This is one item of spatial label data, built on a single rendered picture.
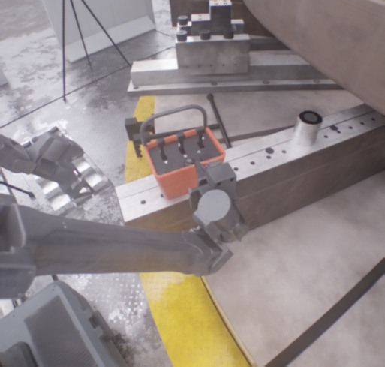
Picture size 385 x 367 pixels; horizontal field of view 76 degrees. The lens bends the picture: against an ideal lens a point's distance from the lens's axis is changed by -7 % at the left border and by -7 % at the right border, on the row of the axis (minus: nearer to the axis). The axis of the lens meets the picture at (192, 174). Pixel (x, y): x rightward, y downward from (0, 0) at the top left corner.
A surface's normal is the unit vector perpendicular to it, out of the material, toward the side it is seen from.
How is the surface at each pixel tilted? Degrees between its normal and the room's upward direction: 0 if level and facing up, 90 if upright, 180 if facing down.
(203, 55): 90
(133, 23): 37
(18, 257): 52
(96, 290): 0
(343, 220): 0
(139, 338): 0
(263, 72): 72
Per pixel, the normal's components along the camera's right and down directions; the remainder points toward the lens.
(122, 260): 0.63, 0.45
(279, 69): -0.02, 0.51
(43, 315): -0.06, -0.65
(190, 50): 0.00, 0.76
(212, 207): -0.40, -0.49
